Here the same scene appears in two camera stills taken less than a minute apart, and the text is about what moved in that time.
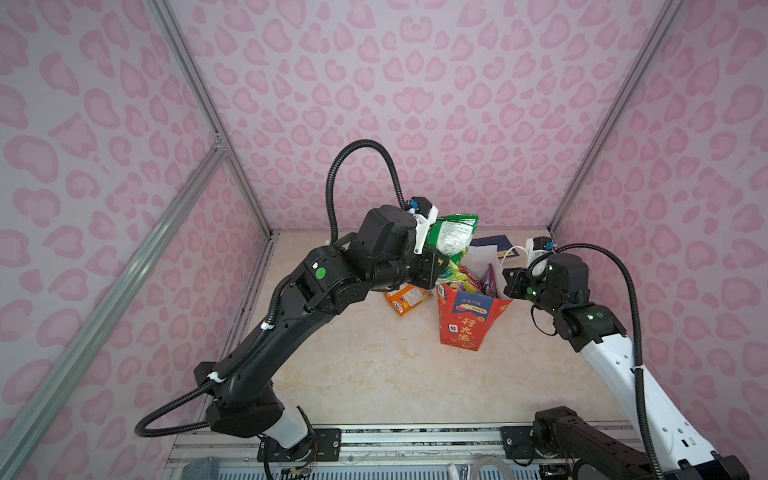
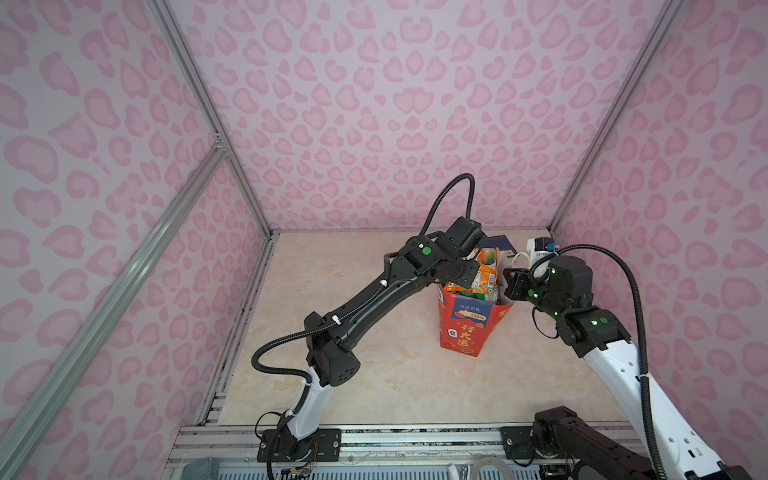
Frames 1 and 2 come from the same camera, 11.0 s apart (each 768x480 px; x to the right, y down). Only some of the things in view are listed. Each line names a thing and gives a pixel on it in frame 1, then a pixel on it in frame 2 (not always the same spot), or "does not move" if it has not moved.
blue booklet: x=501 y=241 does not move
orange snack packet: x=406 y=297 → x=485 y=283
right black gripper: x=513 y=287 does not move
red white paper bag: x=468 y=307 does not move
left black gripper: x=430 y=271 → x=468 y=278
